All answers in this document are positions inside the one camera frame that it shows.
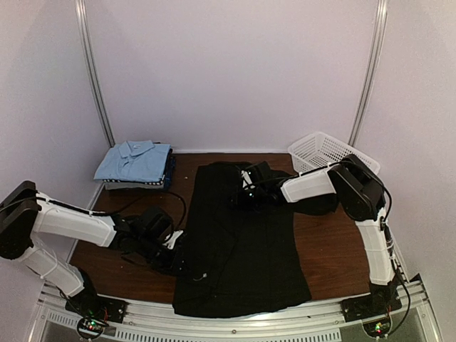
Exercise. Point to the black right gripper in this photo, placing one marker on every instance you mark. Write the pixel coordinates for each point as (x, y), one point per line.
(238, 200)

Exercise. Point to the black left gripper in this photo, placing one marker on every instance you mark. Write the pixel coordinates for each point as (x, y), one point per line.
(174, 263)

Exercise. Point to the black long sleeve shirt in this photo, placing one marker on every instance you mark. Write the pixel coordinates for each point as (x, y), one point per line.
(240, 262)

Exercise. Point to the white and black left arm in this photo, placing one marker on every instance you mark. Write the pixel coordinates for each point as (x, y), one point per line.
(26, 213)

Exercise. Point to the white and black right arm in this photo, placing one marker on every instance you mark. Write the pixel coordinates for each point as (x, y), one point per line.
(349, 183)

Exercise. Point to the white plastic mesh basket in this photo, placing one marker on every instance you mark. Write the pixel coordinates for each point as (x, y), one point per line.
(319, 149)

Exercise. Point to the grey folded shirt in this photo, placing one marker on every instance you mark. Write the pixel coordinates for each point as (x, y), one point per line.
(118, 185)

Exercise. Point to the light blue folded shirt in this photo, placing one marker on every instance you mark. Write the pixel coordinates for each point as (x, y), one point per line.
(134, 161)

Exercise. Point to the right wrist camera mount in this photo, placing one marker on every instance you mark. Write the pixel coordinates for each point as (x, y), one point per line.
(247, 182)

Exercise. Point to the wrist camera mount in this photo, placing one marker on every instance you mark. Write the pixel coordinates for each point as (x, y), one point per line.
(172, 239)
(247, 182)

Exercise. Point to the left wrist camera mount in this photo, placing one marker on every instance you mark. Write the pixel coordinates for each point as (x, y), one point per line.
(172, 239)

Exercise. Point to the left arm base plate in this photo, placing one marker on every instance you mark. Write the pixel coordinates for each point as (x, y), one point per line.
(96, 315)

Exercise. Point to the aluminium front rail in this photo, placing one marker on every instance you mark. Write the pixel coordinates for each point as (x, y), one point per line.
(313, 321)

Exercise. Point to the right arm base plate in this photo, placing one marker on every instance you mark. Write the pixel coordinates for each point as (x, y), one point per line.
(374, 313)

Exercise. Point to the right aluminium corner post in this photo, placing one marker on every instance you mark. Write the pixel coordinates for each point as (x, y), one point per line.
(379, 28)

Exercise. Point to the aluminium corner post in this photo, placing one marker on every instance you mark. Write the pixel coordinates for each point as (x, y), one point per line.
(88, 54)
(379, 28)

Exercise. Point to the left aluminium corner post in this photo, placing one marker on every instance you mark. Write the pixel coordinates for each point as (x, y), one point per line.
(88, 54)

